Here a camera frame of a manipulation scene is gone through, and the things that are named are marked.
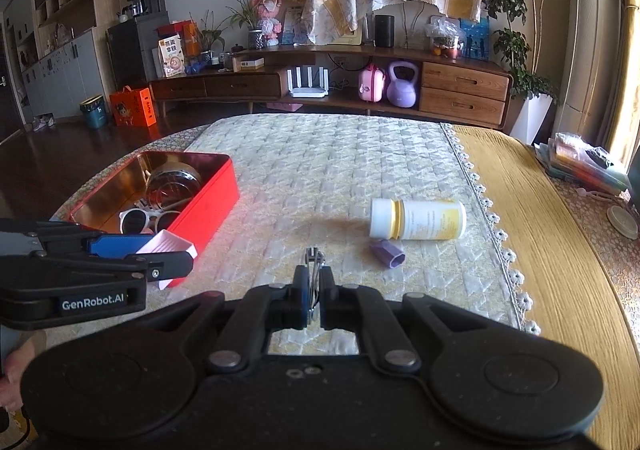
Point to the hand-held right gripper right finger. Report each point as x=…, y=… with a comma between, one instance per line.
x=327, y=300

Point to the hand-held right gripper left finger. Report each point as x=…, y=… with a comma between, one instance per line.
x=300, y=297

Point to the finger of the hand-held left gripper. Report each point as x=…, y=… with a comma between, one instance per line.
x=170, y=265
x=120, y=245

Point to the pink soap dish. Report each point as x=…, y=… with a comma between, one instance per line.
x=167, y=242

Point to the white sunglasses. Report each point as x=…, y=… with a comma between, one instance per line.
x=142, y=220

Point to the metal nail clipper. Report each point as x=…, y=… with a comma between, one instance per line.
x=314, y=260

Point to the red tin box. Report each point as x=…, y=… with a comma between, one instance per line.
x=220, y=200

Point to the person's left hand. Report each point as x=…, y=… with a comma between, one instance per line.
x=12, y=370

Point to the purple hexagonal cap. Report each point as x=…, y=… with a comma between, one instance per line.
x=387, y=255

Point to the white pill bottle yellow label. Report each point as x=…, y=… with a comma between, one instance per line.
x=430, y=220

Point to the teal bin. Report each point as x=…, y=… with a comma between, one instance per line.
x=95, y=113

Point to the orange gift box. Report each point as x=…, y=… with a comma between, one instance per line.
x=132, y=108

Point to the pair of shoes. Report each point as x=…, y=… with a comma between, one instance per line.
x=43, y=122

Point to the white snack bag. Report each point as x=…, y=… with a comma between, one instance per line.
x=171, y=58

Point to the black mini fridge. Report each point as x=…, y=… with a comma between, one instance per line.
x=130, y=50

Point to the blue toy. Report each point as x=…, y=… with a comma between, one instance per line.
x=196, y=65

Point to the white router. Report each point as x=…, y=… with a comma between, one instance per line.
x=307, y=85

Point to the small white box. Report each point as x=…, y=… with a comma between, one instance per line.
x=251, y=63

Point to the pink toy suitcase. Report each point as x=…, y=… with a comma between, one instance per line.
x=371, y=85

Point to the orange red carton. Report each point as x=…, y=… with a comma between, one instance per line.
x=187, y=33

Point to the purple kettlebell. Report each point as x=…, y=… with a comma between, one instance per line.
x=402, y=90

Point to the small green potted plant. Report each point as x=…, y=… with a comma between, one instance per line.
x=210, y=38

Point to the yellow woven table cover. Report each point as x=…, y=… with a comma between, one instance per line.
x=565, y=305

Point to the potted orchid plant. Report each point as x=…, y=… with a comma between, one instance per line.
x=256, y=38

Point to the wooden media console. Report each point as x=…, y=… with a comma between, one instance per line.
x=460, y=90

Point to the pink plush doll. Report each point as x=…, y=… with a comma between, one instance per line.
x=270, y=18

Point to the blue desk calendar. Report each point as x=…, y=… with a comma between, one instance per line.
x=295, y=25

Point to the potted tree white pot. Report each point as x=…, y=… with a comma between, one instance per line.
x=532, y=118

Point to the black cylinder speaker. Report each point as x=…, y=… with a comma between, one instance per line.
x=385, y=32

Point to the clear plastic bag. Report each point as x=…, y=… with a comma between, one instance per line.
x=445, y=35

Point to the stack of colourful packets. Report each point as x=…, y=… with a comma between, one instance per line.
x=580, y=158

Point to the white plate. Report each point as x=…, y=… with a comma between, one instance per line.
x=622, y=221

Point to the standing air conditioner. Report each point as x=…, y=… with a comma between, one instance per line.
x=590, y=30

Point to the wall cabinet with shelves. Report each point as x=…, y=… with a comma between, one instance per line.
x=55, y=60

